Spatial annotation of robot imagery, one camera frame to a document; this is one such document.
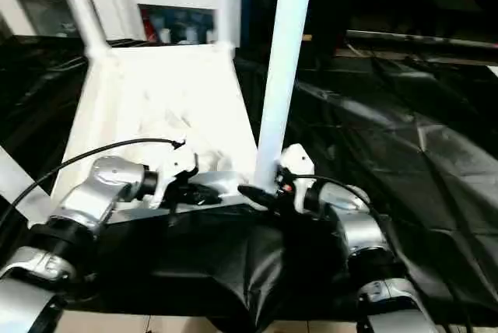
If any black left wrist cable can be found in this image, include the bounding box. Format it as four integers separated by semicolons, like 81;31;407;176
0;138;186;221

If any white plastic table top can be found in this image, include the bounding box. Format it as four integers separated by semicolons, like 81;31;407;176
22;44;278;225

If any black metal rod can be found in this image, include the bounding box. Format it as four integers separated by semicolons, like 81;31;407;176
346;30;498;51

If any black plastic mat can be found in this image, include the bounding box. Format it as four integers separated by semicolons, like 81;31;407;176
0;33;498;326

